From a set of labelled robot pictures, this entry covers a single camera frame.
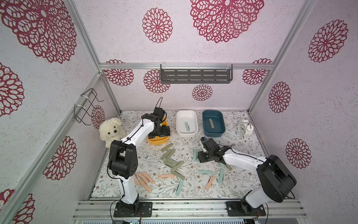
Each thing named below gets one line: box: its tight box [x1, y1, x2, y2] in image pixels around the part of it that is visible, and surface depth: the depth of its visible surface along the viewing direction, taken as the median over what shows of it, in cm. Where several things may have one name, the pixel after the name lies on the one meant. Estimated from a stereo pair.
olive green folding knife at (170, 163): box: [163, 158, 179, 168], surface depth 93 cm
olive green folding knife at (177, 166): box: [171, 161, 184, 172], surface depth 91 cm
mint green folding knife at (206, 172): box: [198, 169, 215, 175], surface depth 89 cm
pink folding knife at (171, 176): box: [158, 174, 175, 179], surface depth 87 cm
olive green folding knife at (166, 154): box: [160, 148, 173, 161], surface depth 97 cm
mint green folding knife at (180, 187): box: [175, 178, 185, 197], surface depth 83 cm
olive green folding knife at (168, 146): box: [160, 142, 174, 152], surface depth 100 cm
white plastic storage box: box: [176, 110, 199, 138], surface depth 115 cm
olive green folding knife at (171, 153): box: [165, 148, 176, 160], surface depth 97 cm
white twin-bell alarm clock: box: [237, 119, 255, 137], surface depth 99 cm
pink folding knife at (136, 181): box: [133, 175, 141, 186], surface depth 85 cm
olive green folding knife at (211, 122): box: [208, 118, 215, 129], surface depth 114 cm
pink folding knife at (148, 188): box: [139, 180, 153, 193], surface depth 83 cm
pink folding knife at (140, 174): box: [136, 171, 149, 184], surface depth 87 cm
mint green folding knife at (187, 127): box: [184, 121, 191, 133], surface depth 112 cm
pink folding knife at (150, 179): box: [142, 171, 155, 184], surface depth 86 cm
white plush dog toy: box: [99, 117, 127, 149], surface depth 88 cm
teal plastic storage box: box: [202, 109, 226, 138], surface depth 113 cm
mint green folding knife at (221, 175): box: [218, 168, 225, 186], surface depth 87 cm
